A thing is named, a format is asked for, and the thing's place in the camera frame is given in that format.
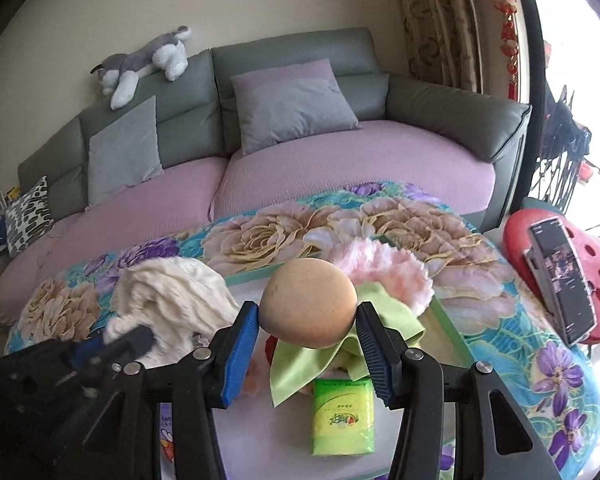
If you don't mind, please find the grey sofa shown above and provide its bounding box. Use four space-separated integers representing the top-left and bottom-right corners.
17 27 533 241

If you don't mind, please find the lavender sofa seat cover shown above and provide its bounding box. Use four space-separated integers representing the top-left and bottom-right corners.
0 155 231 328
212 119 497 233

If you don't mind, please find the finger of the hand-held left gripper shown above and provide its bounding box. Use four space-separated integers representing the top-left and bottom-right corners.
67 325 156 376

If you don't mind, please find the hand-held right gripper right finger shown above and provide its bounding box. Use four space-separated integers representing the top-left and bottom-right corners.
355 301 563 480

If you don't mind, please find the green tissue pack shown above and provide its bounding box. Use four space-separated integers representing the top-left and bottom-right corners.
310 377 378 457

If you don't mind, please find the light green cloth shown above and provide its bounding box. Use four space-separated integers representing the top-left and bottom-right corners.
269 282 427 408

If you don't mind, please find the cream white cloth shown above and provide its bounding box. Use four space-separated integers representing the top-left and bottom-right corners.
102 256 241 368

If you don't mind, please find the beige patterned curtain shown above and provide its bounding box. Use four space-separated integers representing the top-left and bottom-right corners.
387 0 483 93

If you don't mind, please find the red plastic stool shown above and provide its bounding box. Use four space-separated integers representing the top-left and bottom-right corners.
502 209 600 346

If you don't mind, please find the beige egg-shaped makeup sponge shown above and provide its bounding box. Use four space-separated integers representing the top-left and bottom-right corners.
258 258 357 350

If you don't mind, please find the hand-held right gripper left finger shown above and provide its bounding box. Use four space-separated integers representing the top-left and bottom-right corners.
80 300 260 480

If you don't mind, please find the black white patterned pillow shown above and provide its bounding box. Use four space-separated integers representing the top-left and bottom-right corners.
5 176 56 258

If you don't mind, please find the black smartphone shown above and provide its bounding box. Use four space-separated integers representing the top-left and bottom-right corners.
528 215 598 346

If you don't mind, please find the red hanging decoration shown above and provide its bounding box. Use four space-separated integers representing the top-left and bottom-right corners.
480 0 523 103

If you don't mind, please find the floral printed blanket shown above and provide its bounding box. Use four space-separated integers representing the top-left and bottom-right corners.
2 180 600 480

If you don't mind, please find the teal cardboard box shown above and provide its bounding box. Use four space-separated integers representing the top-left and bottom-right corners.
220 232 473 480

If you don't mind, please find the purple tissue pack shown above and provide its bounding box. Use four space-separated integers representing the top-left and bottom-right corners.
157 400 181 480

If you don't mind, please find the grey white plush dog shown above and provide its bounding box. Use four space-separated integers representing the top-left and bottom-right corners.
90 25 193 111

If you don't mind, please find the pink white wavy cloth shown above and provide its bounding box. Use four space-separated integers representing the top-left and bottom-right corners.
327 237 436 318

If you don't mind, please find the pink floral cloth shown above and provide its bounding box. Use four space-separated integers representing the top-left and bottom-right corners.
242 360 276 396

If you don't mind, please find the black metal drying rack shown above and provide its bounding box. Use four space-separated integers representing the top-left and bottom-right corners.
530 85 593 216

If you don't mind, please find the grey pillow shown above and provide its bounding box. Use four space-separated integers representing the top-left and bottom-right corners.
231 58 360 157
86 95 163 211

